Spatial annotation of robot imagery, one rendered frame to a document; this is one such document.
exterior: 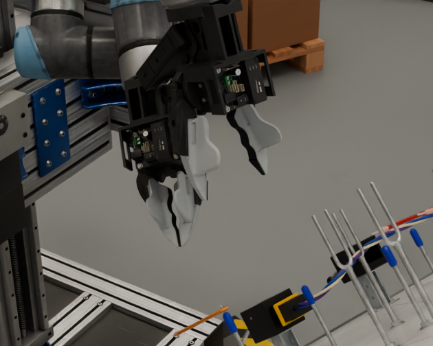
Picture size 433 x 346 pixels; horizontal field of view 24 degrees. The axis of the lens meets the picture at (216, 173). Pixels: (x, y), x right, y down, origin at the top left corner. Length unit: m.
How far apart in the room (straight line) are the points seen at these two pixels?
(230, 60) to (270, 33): 3.11
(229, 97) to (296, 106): 2.99
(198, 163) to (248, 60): 0.12
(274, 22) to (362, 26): 0.78
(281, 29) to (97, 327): 1.97
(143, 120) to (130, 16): 0.15
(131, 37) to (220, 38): 0.29
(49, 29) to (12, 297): 0.89
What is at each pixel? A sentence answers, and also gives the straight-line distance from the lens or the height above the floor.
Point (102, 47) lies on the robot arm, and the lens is 1.41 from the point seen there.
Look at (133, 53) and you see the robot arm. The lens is 1.29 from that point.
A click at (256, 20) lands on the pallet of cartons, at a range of 4.08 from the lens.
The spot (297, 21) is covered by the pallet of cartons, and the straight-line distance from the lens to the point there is 4.22.
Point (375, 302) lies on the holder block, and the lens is 1.46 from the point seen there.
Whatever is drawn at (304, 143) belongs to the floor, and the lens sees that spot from 3.77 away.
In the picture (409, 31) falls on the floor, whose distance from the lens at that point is 4.79.
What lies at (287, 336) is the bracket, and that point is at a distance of 1.17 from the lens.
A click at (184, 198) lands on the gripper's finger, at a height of 1.17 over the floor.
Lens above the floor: 1.83
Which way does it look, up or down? 31 degrees down
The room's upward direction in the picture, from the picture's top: straight up
